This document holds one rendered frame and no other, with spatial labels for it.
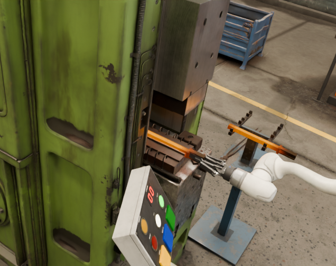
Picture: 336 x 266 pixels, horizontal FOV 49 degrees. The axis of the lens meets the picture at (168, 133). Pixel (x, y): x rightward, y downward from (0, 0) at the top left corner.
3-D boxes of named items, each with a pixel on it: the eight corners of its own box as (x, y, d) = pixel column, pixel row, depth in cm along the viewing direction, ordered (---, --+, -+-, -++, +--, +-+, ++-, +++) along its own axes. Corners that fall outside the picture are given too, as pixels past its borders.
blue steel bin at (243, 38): (262, 55, 594) (276, 11, 553) (244, 70, 536) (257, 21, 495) (199, 33, 639) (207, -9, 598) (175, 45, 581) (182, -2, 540)
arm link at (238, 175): (244, 182, 180) (233, 177, 182) (250, 169, 175) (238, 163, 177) (237, 192, 173) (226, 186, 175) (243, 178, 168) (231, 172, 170)
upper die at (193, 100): (204, 100, 175) (207, 82, 169) (184, 116, 160) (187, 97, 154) (132, 71, 190) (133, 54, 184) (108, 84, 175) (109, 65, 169)
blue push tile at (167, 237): (173, 235, 142) (166, 223, 138) (172, 251, 135) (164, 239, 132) (169, 236, 142) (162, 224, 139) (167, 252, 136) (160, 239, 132)
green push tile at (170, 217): (175, 216, 150) (169, 204, 146) (174, 230, 144) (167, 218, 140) (172, 217, 150) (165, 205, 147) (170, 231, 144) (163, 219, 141)
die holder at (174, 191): (197, 206, 228) (212, 149, 203) (167, 246, 200) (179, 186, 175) (125, 168, 248) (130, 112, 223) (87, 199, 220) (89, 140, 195)
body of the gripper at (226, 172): (227, 185, 175) (210, 176, 178) (234, 176, 181) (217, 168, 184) (231, 173, 170) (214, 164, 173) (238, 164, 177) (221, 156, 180)
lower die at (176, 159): (191, 157, 195) (194, 144, 190) (172, 177, 180) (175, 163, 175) (127, 127, 209) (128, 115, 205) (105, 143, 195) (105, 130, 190)
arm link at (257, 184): (236, 195, 174) (247, 178, 183) (267, 210, 169) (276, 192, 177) (242, 180, 167) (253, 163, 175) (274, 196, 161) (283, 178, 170)
